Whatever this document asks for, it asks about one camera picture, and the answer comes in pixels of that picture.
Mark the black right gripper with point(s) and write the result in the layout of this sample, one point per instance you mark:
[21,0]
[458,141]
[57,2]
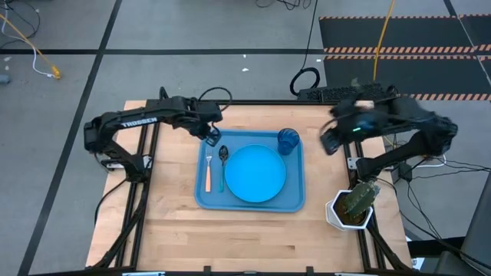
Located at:
[356,120]

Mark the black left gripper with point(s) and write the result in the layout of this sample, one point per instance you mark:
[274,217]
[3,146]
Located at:
[201,128]

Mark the blue faceted cup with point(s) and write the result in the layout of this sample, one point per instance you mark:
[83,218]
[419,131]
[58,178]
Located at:
[288,141]

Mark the blue plastic tray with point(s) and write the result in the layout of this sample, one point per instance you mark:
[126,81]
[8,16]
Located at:
[295,184]

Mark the blue round plate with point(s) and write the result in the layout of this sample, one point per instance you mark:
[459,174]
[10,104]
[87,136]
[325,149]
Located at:
[255,173]

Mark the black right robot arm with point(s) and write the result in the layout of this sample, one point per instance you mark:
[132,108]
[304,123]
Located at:
[414,143]

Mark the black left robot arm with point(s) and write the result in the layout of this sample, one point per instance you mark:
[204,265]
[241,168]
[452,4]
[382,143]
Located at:
[134,122]

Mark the black perforated computer case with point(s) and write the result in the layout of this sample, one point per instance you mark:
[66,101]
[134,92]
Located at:
[337,93]

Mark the green cactus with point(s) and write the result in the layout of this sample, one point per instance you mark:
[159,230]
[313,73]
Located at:
[358,199]

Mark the white hexagonal plant pot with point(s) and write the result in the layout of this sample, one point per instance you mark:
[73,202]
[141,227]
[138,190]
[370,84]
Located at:
[331,214]

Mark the black power brick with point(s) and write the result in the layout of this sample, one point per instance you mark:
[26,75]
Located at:
[406,173]

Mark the black hazard striped floor mat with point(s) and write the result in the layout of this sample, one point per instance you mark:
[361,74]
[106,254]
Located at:
[403,34]

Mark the dark grey chair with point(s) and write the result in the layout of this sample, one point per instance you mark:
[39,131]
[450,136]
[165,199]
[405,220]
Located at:
[475,237]

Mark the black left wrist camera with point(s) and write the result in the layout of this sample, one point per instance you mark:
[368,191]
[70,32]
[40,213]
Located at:
[211,111]

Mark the black aluminium table frame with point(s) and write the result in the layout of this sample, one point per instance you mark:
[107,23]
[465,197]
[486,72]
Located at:
[268,102]

